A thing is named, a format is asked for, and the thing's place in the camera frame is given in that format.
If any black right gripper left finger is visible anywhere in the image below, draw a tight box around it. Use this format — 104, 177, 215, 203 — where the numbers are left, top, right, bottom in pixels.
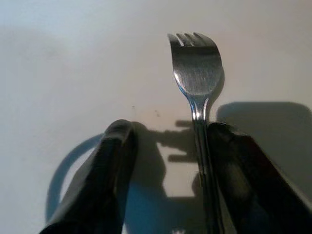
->
38, 119, 139, 234

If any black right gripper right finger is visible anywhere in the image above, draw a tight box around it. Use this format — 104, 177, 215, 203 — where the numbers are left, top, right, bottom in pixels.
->
206, 122, 312, 234

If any silver metal fork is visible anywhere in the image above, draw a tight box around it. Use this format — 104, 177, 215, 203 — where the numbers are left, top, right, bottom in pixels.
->
167, 32, 231, 234

